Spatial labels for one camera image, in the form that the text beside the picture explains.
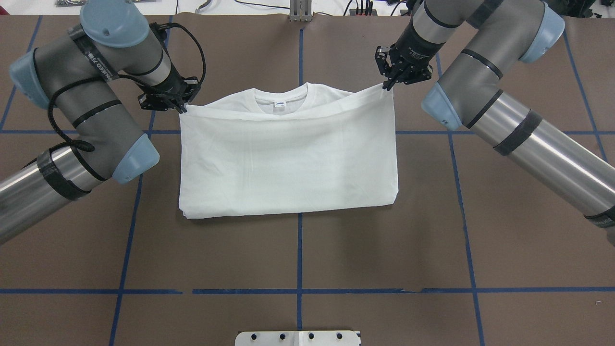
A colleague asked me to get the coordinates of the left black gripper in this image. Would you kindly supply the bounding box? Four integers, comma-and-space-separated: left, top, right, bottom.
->
138, 76, 201, 114

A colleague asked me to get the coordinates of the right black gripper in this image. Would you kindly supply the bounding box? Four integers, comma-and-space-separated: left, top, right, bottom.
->
375, 34, 433, 91

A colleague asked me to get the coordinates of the white printed long-sleeve shirt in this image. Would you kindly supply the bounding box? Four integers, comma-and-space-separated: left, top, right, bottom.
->
179, 83, 398, 219

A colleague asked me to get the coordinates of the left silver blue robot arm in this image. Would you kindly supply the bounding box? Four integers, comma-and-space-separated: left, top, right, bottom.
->
1, 0, 204, 244

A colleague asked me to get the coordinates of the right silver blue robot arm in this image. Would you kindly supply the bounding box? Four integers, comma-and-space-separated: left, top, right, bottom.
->
375, 0, 615, 245

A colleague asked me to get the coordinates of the aluminium frame post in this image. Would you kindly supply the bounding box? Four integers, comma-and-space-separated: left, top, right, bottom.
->
289, 0, 313, 22

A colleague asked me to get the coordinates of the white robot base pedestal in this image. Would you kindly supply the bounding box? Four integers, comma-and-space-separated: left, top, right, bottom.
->
234, 330, 362, 346

